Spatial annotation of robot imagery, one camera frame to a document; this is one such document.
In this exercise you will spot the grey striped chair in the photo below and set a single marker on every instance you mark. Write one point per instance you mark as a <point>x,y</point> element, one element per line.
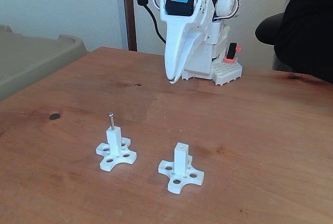
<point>281,65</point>

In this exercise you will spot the orange and black table clamp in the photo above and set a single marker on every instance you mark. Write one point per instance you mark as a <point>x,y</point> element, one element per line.
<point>232,52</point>

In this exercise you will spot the brown wooden post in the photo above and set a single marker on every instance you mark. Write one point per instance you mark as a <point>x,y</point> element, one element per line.
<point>130,26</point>

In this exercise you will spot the black chair armrest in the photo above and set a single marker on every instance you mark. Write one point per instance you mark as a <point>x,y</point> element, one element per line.
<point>268,30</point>

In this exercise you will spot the silver metal screw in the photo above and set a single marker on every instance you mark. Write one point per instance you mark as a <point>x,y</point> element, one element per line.
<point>112,123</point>

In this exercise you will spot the white cross-base post stand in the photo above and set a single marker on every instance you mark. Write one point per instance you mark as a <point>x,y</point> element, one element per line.
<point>181,159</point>
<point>113,140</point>

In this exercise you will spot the person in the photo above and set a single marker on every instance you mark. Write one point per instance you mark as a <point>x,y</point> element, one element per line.
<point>307,26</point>

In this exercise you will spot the olive grey plastic bin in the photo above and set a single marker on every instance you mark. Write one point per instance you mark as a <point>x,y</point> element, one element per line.
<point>31,57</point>

